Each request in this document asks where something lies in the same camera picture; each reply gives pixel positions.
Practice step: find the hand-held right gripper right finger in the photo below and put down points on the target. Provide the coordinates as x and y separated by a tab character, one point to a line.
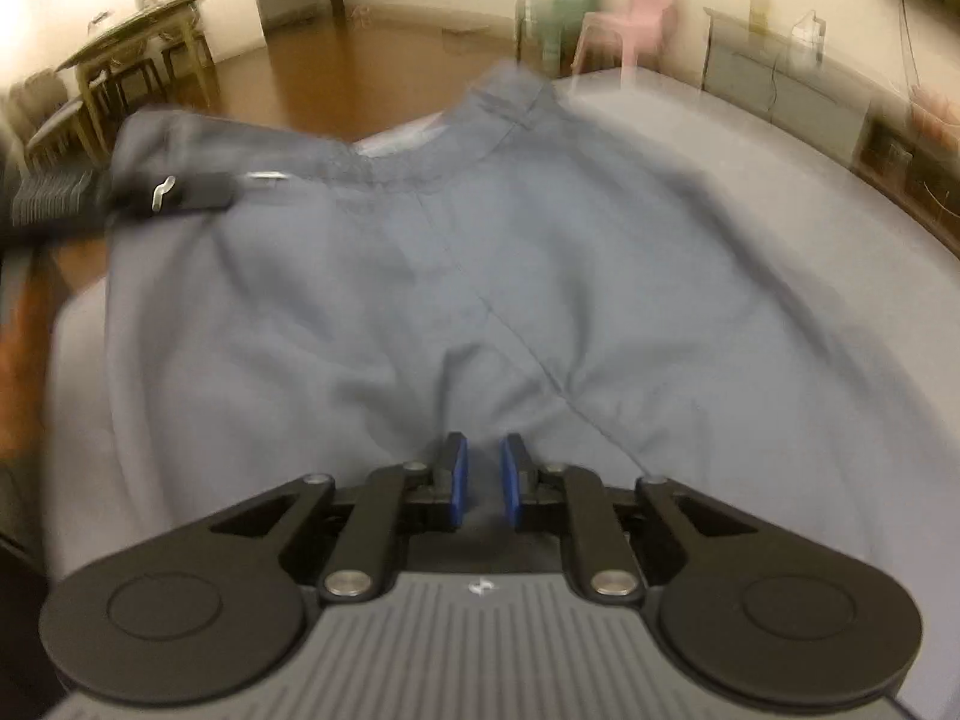
511	484

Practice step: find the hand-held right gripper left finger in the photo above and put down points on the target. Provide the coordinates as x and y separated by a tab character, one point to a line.
457	484

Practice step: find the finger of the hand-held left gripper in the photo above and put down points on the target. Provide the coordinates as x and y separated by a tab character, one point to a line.
195	193

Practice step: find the grey pants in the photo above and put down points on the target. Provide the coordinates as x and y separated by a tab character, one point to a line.
525	277

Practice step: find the wooden dining chair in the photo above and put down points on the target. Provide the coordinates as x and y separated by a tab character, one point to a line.
56	116
187	60

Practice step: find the wooden dining table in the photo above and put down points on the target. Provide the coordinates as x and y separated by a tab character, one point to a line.
135	22

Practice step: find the green plastic chair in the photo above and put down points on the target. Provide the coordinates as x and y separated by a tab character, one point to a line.
570	0

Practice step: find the long low television cabinet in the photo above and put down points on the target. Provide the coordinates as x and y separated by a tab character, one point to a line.
787	90

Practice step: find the pink plastic chair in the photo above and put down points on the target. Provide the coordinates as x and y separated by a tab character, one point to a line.
645	11

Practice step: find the yellow cup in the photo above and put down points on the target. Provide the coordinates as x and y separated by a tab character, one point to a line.
760	11

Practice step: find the white power strip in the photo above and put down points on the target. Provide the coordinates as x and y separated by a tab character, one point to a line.
808	31

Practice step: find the red fruit plate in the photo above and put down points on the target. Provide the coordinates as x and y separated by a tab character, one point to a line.
934	112

